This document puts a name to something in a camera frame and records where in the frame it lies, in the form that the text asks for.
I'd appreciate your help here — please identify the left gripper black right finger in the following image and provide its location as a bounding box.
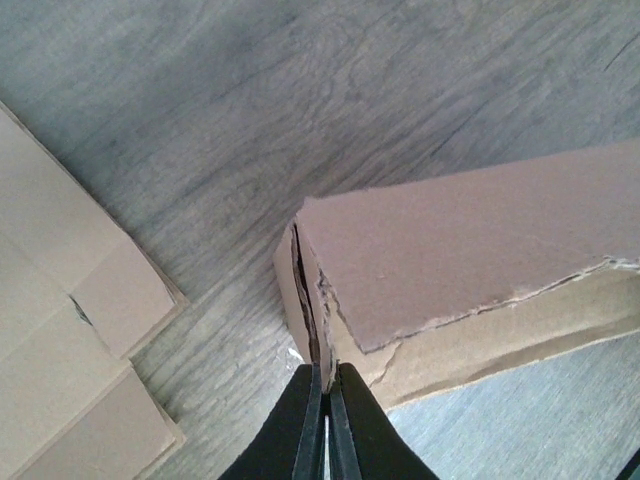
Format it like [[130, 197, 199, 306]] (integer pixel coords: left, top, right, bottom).
[[327, 363, 437, 480]]

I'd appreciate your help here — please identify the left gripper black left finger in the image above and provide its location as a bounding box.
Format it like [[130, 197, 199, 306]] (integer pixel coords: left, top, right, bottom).
[[221, 364, 325, 480]]

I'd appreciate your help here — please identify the cardboard box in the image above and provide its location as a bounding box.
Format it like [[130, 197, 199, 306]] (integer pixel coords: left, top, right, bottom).
[[273, 140, 639, 408]]

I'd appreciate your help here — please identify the stack of flat cardboard blanks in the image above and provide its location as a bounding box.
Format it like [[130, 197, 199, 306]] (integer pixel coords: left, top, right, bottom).
[[1, 109, 187, 479]]

